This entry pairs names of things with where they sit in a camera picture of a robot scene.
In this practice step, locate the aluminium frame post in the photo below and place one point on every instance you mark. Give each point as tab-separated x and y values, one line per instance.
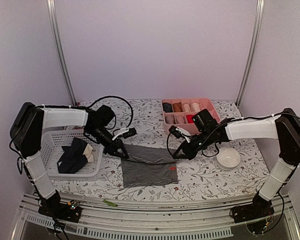
51	8
258	17

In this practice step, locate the right aluminium frame post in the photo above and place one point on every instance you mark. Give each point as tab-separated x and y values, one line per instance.
258	17

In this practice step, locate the dark navy underwear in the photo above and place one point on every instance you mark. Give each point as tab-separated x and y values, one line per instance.
73	158

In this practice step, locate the pale pink rolled underwear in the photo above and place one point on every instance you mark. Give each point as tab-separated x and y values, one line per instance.
186	107

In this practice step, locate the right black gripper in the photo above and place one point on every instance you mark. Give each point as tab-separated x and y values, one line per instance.
189	153

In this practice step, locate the cream rolled underwear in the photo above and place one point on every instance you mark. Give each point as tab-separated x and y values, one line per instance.
195	106

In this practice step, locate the left aluminium frame post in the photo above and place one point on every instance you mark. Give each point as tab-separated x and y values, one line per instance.
51	8

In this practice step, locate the floral tablecloth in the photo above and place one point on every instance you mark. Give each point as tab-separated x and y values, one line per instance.
198	179

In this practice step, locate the grey striped underwear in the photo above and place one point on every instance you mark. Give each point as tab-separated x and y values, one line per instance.
148	166

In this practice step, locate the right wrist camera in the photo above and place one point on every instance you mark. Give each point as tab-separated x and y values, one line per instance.
179	132

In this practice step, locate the white plastic laundry basket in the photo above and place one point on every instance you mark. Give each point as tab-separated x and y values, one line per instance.
51	151

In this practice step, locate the green tape scrap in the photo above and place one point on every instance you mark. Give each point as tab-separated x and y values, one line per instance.
109	203

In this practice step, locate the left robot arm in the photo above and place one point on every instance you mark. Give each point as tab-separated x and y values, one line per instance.
26	134

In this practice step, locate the grey pink rolled underwear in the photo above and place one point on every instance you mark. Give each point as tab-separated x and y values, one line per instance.
170	119

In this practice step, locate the brown rolled underwear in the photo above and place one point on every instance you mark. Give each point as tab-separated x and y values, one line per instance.
177	107

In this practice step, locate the mauve rolled underwear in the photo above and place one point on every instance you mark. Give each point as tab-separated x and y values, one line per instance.
180	119

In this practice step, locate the red white cloth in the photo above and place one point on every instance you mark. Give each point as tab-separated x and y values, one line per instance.
73	127

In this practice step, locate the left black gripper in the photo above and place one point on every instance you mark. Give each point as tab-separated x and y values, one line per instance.
113	148

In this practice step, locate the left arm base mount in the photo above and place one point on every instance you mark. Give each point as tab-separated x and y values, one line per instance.
53	207

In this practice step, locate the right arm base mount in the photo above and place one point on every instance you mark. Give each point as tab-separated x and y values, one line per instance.
259	208

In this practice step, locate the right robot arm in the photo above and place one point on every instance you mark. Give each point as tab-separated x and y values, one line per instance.
284	127

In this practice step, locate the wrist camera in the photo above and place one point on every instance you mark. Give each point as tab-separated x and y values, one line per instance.
124	133
179	132

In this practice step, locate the cream underwear in basket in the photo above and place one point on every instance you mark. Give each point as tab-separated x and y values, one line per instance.
88	153

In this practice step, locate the white bowl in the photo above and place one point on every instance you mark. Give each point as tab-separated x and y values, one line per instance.
228	158

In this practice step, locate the red rolled underwear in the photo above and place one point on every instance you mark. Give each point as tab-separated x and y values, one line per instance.
189	118

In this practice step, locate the black striped rolled underwear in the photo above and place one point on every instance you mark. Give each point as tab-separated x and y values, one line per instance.
167	107

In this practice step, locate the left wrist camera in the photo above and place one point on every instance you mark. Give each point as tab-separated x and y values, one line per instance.
124	133

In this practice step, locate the aluminium front rail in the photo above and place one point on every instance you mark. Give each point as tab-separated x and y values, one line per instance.
167	220

